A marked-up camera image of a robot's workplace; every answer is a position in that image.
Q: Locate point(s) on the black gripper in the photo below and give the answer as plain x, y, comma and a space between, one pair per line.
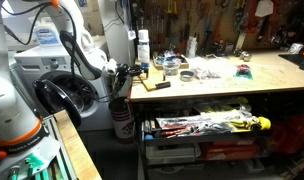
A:
124, 70

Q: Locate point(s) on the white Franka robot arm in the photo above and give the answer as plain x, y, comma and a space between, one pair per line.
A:
8, 110

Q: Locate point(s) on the wooden chopping board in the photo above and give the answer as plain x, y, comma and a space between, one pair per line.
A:
153, 78

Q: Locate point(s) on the clear plastic jar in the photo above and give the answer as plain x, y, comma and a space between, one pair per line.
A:
171, 69

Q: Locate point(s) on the white hanging tag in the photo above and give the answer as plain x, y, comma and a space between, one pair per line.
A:
131, 35

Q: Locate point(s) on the shallow wooden tray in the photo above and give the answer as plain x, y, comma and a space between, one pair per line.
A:
183, 65

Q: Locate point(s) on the slim white bottle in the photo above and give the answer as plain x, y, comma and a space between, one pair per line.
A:
192, 50

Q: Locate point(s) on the striped waste bucket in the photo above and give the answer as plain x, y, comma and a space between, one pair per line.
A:
122, 123

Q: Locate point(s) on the clear plastic bags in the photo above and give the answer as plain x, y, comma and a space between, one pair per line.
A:
205, 71

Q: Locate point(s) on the black tool drawer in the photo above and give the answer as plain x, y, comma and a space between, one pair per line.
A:
192, 139

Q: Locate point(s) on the clear plastic storage bin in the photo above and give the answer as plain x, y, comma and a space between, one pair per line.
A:
172, 154

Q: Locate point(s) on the black washing machine door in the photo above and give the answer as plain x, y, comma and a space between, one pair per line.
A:
52, 100

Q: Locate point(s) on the large white detergent jug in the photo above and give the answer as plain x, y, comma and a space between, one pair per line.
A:
43, 35

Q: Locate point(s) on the red and green small item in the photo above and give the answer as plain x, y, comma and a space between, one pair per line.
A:
243, 71

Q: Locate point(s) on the chrome round object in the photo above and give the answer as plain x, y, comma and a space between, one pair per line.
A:
246, 56

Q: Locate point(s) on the white washing machine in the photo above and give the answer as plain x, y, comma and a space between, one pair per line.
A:
28, 63

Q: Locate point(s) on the red plastic case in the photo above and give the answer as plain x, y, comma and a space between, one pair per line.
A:
228, 151

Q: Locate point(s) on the yellow power tool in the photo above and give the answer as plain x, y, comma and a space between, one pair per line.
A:
263, 123

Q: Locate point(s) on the white paper sheet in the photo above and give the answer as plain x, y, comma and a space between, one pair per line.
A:
263, 8

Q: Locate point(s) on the black metal workbench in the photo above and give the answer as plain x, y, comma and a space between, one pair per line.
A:
275, 100

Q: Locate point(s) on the black tray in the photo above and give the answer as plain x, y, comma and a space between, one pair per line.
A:
295, 60

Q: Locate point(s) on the white tape roll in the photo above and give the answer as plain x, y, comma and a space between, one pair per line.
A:
296, 48

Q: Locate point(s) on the pegboard tool wall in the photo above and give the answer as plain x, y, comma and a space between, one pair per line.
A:
218, 20

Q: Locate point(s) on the green mount bracket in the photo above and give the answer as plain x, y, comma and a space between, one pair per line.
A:
33, 163

